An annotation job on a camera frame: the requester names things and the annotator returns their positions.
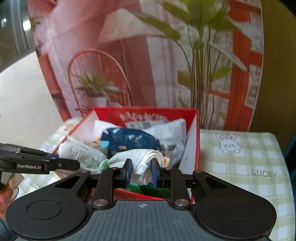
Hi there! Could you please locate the printed room scene backdrop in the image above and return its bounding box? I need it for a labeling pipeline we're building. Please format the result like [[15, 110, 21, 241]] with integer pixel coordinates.
[[28, 1, 263, 131]]

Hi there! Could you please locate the olive yellow wall panel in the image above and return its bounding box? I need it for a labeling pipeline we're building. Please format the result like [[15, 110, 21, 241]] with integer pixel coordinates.
[[250, 1, 295, 150]]

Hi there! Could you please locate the white green patterned cloth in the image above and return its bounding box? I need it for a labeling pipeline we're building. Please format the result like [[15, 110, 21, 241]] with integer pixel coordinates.
[[97, 149, 169, 199]]

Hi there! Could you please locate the teal blue curtain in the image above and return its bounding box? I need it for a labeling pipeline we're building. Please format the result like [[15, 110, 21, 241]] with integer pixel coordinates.
[[283, 132, 296, 172]]

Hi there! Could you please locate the green checked bunny tablecloth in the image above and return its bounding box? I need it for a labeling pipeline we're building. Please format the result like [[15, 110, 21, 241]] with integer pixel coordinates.
[[199, 129, 295, 240]]

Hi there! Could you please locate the bread snack package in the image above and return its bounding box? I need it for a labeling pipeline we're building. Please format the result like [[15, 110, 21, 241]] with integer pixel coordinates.
[[57, 136, 109, 173]]

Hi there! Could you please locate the blue snack bag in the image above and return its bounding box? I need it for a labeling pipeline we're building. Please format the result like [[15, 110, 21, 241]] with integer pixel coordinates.
[[100, 128, 161, 157]]

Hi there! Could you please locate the person's left hand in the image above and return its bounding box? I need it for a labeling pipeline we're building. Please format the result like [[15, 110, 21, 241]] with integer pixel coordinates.
[[1, 172, 24, 220]]

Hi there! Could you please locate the dark window with frame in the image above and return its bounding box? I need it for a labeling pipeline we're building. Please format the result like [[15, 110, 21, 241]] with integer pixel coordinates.
[[0, 0, 34, 71]]

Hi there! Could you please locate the orange floral quilted cloth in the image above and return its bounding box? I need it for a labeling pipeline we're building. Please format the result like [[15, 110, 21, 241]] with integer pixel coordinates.
[[161, 156, 171, 168]]

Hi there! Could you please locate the white shipping label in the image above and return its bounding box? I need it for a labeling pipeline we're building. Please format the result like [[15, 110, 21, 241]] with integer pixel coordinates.
[[125, 119, 169, 130]]

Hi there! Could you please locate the white zippered pillow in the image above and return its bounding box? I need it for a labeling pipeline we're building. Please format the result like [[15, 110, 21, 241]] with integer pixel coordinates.
[[92, 117, 188, 163]]

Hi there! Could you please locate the red strawberry cardboard box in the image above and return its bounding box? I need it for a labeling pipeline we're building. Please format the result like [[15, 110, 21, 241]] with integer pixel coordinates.
[[55, 107, 199, 187]]

